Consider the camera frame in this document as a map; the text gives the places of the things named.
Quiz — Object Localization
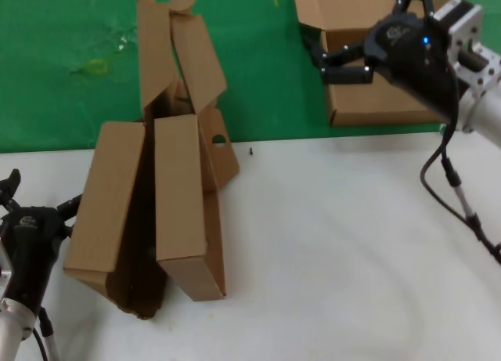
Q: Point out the green cloth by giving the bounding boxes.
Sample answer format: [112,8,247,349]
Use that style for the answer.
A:
[0,0,501,154]

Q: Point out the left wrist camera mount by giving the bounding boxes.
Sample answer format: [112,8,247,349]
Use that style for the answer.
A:
[0,239,15,288]

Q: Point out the large open cardboard carton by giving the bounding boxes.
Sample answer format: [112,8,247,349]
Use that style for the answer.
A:
[104,0,240,320]

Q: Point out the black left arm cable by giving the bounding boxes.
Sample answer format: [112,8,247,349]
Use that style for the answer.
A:
[33,304,59,361]

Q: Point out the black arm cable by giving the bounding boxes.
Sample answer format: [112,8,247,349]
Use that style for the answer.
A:
[33,304,59,361]
[420,116,501,265]

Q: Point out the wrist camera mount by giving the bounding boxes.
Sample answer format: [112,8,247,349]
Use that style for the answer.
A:
[432,0,501,99]
[0,239,15,288]

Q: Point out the right cable with silver connector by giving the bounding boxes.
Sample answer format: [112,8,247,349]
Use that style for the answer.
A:
[441,133,501,256]

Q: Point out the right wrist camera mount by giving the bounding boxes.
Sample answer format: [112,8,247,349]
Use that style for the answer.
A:
[432,0,501,99]

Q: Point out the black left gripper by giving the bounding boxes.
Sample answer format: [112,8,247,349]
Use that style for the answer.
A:
[0,168,83,308]

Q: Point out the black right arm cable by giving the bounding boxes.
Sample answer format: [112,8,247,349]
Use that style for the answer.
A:
[420,116,501,265]

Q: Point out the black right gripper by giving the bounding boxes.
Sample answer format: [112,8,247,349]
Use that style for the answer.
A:
[303,0,461,120]

